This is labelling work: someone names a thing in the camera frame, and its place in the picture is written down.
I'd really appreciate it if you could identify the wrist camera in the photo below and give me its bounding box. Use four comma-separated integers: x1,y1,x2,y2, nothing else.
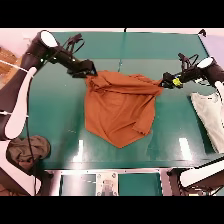
62,32,86,55
177,52,200,74

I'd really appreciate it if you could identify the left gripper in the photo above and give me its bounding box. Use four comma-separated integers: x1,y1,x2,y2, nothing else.
67,59,98,79

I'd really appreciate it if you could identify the silver frame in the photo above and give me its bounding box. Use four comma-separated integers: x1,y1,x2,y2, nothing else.
42,167,175,197

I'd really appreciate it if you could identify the orange T-shirt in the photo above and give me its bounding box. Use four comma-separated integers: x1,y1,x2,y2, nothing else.
83,69,165,150

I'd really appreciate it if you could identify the white garment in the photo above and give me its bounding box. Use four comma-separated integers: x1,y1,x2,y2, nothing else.
190,92,224,154

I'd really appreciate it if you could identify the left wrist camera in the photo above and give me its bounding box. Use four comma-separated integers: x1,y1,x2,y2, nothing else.
62,32,86,55

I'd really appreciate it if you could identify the brown cardboard box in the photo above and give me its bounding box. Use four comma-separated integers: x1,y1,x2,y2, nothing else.
0,46,22,88

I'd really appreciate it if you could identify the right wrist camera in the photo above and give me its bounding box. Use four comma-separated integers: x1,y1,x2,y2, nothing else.
177,52,200,74

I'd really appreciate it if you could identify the olive brown garment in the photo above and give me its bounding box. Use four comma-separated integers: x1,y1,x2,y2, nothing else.
5,134,52,175

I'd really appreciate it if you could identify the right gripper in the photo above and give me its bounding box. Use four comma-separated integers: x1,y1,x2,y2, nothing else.
161,71,185,90

